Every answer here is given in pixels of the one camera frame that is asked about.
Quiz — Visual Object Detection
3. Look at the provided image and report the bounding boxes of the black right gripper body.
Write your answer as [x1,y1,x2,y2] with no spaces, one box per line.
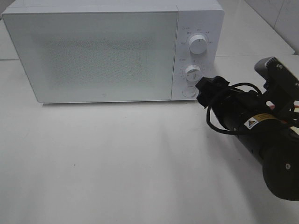
[209,84,269,117]

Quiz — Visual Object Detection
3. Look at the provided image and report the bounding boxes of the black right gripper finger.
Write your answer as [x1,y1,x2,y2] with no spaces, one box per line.
[196,77,216,108]
[214,76,229,90]

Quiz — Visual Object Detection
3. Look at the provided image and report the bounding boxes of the white round door button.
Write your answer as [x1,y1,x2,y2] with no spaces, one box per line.
[182,86,198,98]

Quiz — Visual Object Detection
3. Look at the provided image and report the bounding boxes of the white microwave door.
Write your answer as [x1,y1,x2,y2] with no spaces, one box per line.
[3,12,177,103]

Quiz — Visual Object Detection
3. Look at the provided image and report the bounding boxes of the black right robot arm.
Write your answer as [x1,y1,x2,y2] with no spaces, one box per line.
[196,76,299,201]

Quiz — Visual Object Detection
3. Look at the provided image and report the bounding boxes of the white lower timer knob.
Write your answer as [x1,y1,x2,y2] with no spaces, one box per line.
[185,65,202,82]

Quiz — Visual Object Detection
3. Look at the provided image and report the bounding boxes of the white microwave oven body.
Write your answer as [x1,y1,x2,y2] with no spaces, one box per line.
[1,0,225,103]

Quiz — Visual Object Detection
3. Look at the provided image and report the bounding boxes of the white upper power knob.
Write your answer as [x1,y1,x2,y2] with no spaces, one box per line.
[189,34,207,55]

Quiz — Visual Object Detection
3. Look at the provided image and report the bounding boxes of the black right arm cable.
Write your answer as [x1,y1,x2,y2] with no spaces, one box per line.
[205,83,264,136]

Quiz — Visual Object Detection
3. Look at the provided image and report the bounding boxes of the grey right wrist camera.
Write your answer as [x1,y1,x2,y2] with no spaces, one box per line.
[254,57,299,113]

